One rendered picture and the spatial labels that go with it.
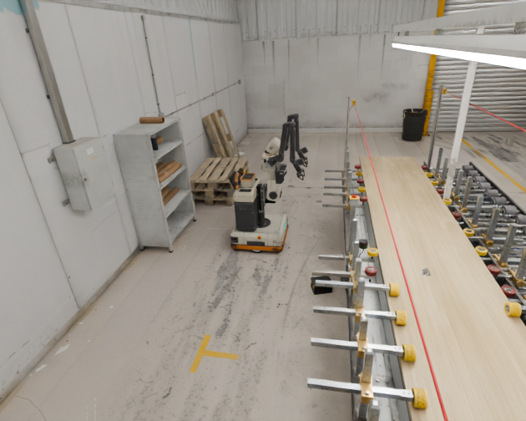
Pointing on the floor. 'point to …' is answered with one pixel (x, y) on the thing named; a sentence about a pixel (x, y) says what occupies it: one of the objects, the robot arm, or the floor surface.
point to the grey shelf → (151, 225)
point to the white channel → (520, 12)
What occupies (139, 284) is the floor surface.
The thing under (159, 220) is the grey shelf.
